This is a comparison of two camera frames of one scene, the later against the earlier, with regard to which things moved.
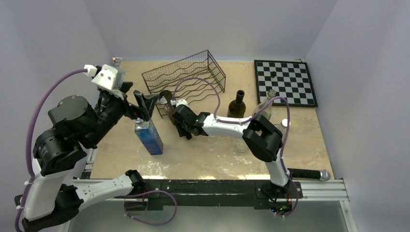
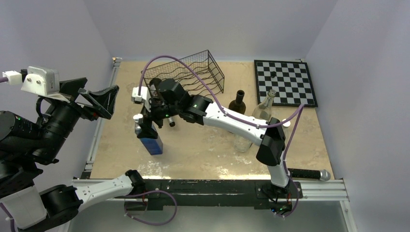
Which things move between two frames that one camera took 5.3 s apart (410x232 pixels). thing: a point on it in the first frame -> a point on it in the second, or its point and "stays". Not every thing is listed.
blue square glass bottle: (148, 134) stays
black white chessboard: (291, 80) stays
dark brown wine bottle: (237, 108) stays
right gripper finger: (182, 131) -> (147, 131)
